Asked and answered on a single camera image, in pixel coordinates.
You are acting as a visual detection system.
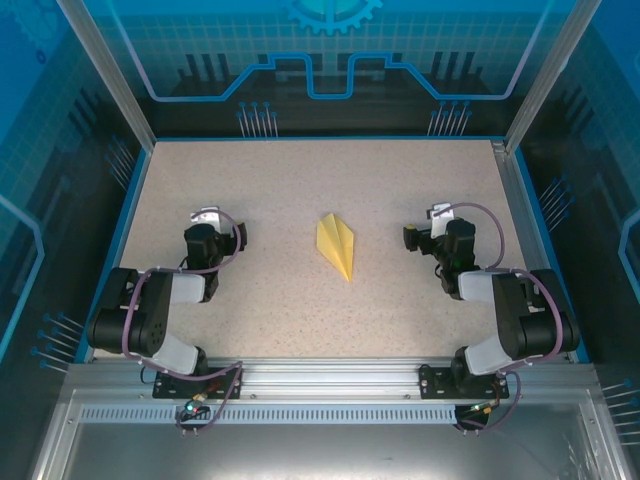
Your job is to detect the yellow square paper sheet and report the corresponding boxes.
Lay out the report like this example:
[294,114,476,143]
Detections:
[315,212,355,285]

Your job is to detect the steel bottom panel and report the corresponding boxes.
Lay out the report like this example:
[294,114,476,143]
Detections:
[27,389,629,480]

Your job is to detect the aluminium side rail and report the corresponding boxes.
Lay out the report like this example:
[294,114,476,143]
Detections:
[491,139,572,362]

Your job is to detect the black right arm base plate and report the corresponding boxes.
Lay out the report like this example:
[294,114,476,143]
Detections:
[418,364,511,401]

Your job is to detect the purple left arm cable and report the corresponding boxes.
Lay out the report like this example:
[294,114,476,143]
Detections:
[122,209,247,437]

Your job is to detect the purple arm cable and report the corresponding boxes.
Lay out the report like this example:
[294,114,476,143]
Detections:
[122,209,247,437]
[432,201,565,434]

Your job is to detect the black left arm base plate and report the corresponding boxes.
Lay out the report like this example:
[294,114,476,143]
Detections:
[152,366,245,401]

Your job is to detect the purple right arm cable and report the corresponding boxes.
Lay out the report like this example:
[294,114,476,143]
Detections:
[432,201,565,434]

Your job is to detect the aluminium mounting rail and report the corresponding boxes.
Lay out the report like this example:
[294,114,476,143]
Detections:
[64,357,599,396]

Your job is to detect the aluminium frame post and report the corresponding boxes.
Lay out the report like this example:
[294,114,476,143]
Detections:
[54,0,157,151]
[503,0,604,154]

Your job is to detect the slotted grey cable duct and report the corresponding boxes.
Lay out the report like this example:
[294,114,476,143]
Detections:
[78,405,459,426]

